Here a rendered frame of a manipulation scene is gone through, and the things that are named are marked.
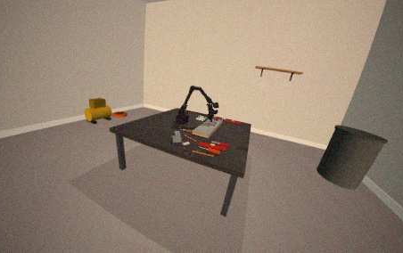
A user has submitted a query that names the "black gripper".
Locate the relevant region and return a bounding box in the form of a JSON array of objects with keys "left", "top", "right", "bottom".
[{"left": 207, "top": 109, "right": 215, "bottom": 122}]

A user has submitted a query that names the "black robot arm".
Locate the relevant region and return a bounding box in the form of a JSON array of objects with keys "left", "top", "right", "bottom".
[{"left": 178, "top": 86, "right": 219, "bottom": 117}]

